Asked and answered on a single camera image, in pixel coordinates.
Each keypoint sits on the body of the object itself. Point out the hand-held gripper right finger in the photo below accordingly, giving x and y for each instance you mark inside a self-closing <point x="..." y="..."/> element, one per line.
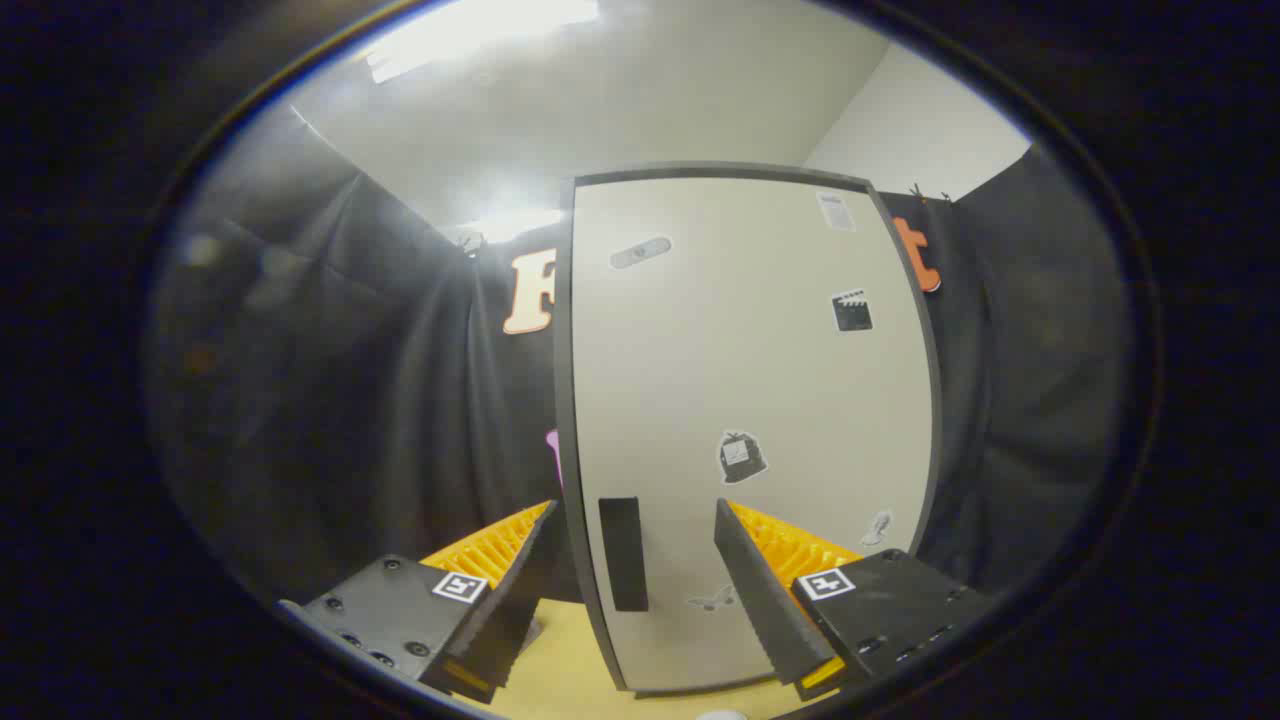
<point x="760" y="600"/>

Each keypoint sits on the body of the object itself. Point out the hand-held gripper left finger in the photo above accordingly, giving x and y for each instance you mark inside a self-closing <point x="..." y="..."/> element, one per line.
<point x="505" y="600"/>

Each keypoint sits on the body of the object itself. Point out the grey shoe cabinet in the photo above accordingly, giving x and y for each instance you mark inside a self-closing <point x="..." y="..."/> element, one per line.
<point x="563" y="400"/>

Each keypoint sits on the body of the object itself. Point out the white shoe cabinet door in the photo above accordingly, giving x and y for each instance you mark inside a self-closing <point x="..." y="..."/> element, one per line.
<point x="740" y="380"/>

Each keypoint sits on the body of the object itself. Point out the black backdrop cloth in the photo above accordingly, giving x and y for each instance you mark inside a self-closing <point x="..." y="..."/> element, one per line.
<point x="350" y="400"/>

